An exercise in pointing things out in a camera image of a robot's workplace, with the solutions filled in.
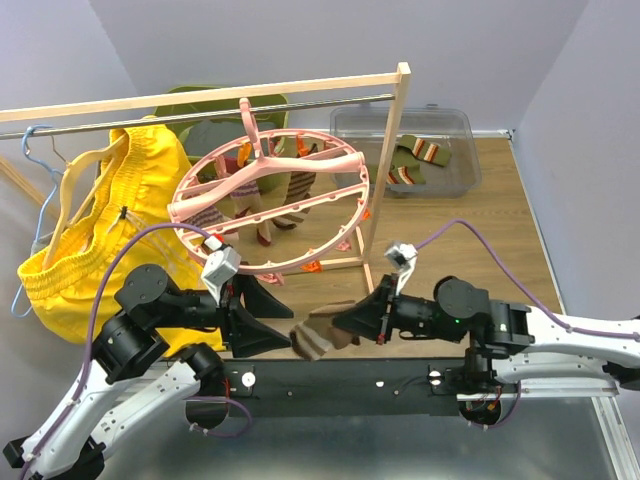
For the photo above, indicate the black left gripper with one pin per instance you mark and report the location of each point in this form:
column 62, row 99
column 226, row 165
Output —
column 244, row 333

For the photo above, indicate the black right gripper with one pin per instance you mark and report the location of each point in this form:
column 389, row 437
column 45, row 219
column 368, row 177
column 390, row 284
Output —
column 369, row 317

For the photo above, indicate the brown striped sock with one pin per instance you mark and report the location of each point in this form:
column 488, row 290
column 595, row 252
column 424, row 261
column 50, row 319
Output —
column 299, row 187
column 316, row 335

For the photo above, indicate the pink round clip hanger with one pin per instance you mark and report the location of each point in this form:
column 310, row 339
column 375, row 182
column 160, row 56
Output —
column 322, row 222

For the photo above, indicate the green striped sock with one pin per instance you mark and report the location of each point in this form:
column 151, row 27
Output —
column 405, row 169
column 422, row 150

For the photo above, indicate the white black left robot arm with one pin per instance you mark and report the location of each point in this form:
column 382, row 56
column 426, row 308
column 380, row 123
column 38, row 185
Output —
column 86, row 426

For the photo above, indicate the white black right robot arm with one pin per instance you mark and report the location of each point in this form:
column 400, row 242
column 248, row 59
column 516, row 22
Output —
column 508, row 341

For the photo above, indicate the yellow garment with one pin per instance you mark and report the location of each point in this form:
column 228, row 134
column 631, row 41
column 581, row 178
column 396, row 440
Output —
column 140, row 182

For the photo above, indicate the clear plastic bin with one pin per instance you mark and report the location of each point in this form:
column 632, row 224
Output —
column 364, row 129

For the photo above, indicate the green basket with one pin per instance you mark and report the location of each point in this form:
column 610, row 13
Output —
column 202, row 136

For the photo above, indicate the wooden clothes rack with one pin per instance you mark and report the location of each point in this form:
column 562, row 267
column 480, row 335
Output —
column 349, row 247

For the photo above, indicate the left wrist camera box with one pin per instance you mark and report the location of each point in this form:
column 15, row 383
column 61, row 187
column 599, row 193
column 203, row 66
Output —
column 220, row 266

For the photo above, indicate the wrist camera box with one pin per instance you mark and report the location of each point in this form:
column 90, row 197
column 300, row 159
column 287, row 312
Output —
column 220, row 266
column 403, row 256

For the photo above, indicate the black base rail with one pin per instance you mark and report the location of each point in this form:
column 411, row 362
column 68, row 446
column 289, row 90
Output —
column 350, row 387

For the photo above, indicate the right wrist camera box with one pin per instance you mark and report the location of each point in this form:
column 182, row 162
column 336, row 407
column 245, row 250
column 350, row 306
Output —
column 403, row 256

